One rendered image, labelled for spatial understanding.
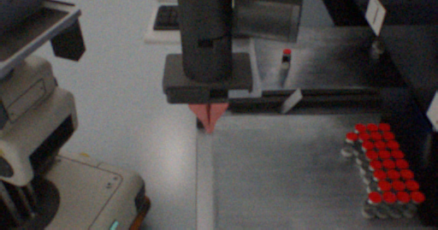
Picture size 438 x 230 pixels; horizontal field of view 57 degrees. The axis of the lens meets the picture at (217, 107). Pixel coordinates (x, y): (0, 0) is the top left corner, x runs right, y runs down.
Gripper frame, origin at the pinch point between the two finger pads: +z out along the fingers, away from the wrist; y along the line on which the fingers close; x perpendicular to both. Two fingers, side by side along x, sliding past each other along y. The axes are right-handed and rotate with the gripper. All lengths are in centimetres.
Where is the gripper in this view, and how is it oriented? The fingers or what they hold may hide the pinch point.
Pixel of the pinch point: (210, 125)
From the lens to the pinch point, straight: 53.3
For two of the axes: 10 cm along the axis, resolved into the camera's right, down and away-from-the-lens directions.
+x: -0.1, -6.5, 7.6
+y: 10.0, -0.2, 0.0
